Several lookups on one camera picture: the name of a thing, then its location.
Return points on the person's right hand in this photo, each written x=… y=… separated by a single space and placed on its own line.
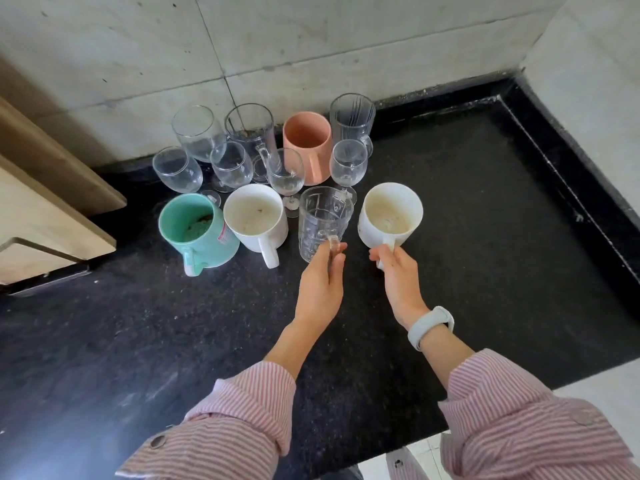
x=402 y=289

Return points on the person's left hand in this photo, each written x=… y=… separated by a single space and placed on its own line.
x=316 y=294

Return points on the person's right thumb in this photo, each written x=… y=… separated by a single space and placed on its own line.
x=381 y=254

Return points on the person's left thumb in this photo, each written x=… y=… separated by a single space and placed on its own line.
x=340 y=267

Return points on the white ceramic mug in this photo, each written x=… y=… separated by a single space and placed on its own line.
x=387 y=214
x=255 y=219

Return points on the textured clear glass mug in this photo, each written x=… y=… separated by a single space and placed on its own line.
x=322 y=222

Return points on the person's left forearm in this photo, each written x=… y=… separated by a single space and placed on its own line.
x=240 y=409

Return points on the person's right forearm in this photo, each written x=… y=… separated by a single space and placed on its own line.
x=505 y=414

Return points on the white wristband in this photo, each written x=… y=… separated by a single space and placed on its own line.
x=430 y=325

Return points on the pink plastic mug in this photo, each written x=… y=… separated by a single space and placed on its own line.
x=305 y=139

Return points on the ribbed clear glass tumbler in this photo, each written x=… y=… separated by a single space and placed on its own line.
x=352 y=119

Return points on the teal plastic mug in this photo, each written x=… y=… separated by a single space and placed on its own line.
x=200 y=234

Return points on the tall clear glass mug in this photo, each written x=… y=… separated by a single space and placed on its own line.
x=250 y=129

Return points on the large clear wine glass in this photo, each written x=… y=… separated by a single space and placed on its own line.
x=195 y=129

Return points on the light wooden cabinet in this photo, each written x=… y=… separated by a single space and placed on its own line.
x=45 y=204

